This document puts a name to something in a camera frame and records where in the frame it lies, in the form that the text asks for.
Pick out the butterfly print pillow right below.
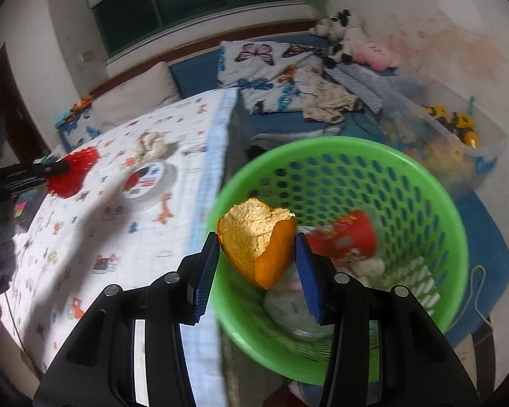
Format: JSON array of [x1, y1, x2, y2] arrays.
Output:
[[217, 40, 323, 115]]

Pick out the green plastic trash basket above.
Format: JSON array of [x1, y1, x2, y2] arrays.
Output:
[[207, 136, 469, 385]]

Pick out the butterfly print pillow left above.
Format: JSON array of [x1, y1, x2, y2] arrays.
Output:
[[55, 106, 102, 153]]

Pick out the beige pillow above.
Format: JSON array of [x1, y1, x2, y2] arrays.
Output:
[[92, 62, 182, 131]]

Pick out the crumpled white tissue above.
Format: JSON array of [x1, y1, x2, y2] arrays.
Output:
[[135, 132, 168, 163]]

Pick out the orange toy on pillow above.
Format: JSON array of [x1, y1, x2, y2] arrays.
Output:
[[71, 97, 93, 112]]

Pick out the clear plastic toy bin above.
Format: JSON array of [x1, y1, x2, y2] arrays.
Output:
[[376, 76, 509, 197]]

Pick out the beige printed baby clothes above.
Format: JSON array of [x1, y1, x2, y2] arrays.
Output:
[[294, 68, 363, 125]]

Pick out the black white cow plush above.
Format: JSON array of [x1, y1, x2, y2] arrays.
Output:
[[308, 9, 368, 68]]

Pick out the round container berry label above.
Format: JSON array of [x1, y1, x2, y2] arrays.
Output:
[[121, 159, 177, 210]]

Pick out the grey patterned cloth on seat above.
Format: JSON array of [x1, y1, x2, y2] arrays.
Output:
[[251, 126, 341, 151]]

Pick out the grey patterned folded cloth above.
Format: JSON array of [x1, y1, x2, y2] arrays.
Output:
[[324, 63, 396, 116]]

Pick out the red foam fruit net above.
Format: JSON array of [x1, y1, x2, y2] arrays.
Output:
[[46, 146, 99, 198]]

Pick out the butterfly print pillow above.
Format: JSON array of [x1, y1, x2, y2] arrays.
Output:
[[217, 40, 323, 115], [55, 106, 102, 153]]

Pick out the yellow toy truck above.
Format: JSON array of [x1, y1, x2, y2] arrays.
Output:
[[423, 104, 481, 149]]

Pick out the white cartoon print blanket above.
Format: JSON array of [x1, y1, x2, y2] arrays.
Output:
[[1, 88, 243, 406]]

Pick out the round container yellow label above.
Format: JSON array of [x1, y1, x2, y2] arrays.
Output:
[[263, 277, 334, 341]]

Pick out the blue sofa cushion backrest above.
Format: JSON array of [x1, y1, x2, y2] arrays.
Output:
[[169, 50, 219, 98]]

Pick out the pink pig plush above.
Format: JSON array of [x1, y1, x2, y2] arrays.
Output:
[[353, 42, 399, 72]]

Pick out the orange peel piece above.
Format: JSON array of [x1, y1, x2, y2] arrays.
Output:
[[217, 197, 297, 290]]

